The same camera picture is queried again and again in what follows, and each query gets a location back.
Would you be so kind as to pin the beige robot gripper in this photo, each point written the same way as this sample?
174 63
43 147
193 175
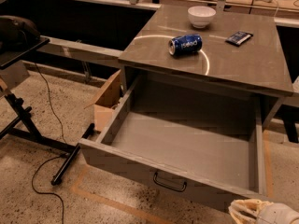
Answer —
277 216

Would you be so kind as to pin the grey top drawer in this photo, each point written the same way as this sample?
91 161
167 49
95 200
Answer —
212 138

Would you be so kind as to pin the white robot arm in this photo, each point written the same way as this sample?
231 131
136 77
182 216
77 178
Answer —
278 213

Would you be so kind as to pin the grey drawer cabinet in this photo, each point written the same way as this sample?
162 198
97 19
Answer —
257 66

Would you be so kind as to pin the cardboard box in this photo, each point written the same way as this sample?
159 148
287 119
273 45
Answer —
105 101

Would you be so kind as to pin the blue soda can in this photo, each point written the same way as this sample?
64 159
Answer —
185 44

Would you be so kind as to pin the white bowl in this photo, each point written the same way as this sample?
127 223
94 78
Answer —
200 16

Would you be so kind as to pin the black folding stand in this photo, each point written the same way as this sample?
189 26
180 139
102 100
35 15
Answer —
22 126

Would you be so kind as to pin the dark helmet on tray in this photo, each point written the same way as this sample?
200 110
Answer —
17 33

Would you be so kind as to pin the black top drawer handle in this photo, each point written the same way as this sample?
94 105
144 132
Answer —
167 184

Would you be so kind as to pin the grey metal rail beam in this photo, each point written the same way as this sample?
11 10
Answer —
83 52

